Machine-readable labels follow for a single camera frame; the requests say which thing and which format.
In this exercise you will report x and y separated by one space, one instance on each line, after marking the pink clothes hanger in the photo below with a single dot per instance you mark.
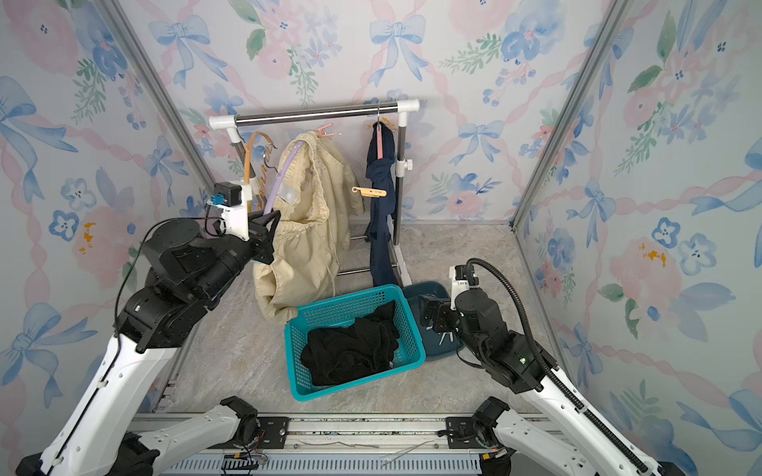
379 135

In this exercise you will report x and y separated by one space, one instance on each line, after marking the silver aluminium corner post left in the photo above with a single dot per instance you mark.
171 47

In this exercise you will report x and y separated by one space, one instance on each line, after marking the orange clothespin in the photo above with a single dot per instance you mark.
369 192

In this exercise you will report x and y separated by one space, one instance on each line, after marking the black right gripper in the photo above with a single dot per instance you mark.
434 314

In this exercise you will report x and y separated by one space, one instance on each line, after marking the teal perforated plastic basket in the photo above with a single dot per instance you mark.
341 312

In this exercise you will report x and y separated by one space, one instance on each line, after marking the pink clothespin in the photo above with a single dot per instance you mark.
326 131

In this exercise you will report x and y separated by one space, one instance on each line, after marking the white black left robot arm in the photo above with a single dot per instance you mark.
189 275

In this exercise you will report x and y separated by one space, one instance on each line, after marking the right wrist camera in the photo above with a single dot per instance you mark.
462 279

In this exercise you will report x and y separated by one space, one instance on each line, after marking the black shorts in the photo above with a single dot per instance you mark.
339 355

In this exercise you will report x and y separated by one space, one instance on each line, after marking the beige shorts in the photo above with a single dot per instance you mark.
312 234

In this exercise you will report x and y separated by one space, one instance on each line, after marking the orange clothes hanger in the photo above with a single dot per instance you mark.
258 150

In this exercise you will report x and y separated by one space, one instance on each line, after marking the navy blue shorts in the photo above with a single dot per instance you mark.
377 232

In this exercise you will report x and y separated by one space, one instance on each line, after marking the dark teal plastic bin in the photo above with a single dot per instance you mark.
430 338

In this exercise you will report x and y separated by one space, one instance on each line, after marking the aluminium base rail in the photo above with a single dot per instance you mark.
387 444

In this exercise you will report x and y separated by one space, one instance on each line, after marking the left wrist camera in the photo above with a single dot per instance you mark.
232 199

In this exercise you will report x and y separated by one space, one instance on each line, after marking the lilac clothes hanger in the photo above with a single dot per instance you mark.
280 189

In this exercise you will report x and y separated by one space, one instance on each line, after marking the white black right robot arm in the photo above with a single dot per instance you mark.
583 443

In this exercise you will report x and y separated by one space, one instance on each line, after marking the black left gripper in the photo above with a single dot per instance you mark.
262 239

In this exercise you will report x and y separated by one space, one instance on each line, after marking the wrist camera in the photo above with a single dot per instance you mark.
232 199
462 279

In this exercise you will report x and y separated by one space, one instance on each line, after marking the white metal clothes rack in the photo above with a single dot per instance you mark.
402 108

